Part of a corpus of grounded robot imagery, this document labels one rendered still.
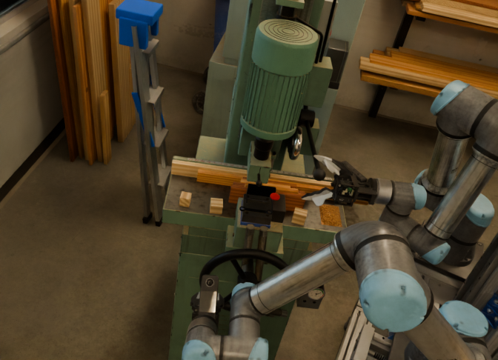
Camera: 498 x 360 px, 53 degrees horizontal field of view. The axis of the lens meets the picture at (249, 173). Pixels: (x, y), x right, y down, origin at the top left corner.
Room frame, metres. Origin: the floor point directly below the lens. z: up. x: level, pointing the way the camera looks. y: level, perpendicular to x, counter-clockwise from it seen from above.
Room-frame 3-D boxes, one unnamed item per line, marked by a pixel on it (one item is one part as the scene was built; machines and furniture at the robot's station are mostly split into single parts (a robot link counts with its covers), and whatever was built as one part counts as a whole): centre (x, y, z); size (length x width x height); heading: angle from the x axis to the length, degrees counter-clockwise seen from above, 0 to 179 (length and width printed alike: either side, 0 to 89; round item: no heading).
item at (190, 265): (1.44, -0.01, 0.36); 0.58 x 0.45 x 0.71; 6
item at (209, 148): (1.44, -0.01, 0.76); 0.57 x 0.45 x 0.09; 6
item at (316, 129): (1.52, -0.16, 1.02); 0.09 x 0.07 x 0.12; 96
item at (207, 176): (1.33, -0.13, 0.92); 0.60 x 0.02 x 0.04; 96
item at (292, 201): (1.24, -0.07, 0.93); 0.25 x 0.01 x 0.07; 96
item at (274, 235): (1.13, -0.06, 0.92); 0.15 x 0.13 x 0.09; 96
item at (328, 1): (1.65, -0.13, 1.40); 0.10 x 0.06 x 0.16; 6
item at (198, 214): (1.21, -0.05, 0.87); 0.61 x 0.30 x 0.06; 96
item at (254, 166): (1.34, -0.03, 0.99); 0.14 x 0.07 x 0.09; 6
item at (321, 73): (1.55, -0.16, 1.23); 0.09 x 0.08 x 0.15; 6
